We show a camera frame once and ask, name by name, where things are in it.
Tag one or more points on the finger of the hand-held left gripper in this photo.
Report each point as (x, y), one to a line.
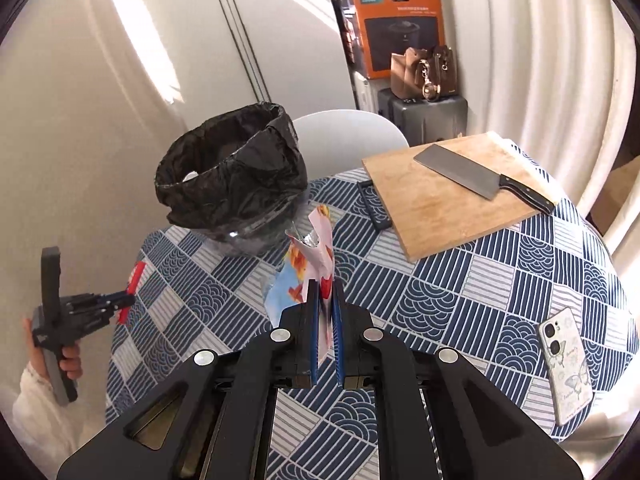
(100, 317)
(100, 300)

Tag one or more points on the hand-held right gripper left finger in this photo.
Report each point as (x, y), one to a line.
(312, 332)

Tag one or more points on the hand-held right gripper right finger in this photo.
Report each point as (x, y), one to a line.
(339, 332)

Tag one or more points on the red snack packet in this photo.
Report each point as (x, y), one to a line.
(135, 277)

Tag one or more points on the colourful snack wrapper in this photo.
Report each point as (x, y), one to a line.
(300, 270)

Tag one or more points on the clear plastic trash bin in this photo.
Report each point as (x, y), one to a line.
(250, 244)

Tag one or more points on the black trash bag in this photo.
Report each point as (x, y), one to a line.
(240, 190)

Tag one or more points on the person's left forearm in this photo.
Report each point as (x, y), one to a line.
(45, 425)

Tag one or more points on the person's left hand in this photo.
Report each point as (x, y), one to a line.
(72, 362)

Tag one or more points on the blue white patterned tablecloth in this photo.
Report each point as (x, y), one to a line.
(450, 300)

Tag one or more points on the black cutting board stand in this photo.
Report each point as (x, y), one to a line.
(375, 210)

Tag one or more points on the wooden cutting board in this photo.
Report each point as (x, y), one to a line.
(440, 210)

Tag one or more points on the white chair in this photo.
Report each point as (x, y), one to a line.
(350, 140)

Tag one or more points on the white butterfly case smartphone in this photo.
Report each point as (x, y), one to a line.
(565, 365)

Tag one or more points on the grey suitcase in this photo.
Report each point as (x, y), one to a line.
(430, 120)

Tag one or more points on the brown leather handbag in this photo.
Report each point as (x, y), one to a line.
(405, 75)

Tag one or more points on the thin black rod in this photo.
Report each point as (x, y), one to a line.
(250, 45)
(237, 45)

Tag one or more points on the orange cardboard appliance box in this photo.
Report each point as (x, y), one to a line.
(400, 25)

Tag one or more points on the white curtain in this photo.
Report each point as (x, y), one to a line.
(525, 60)

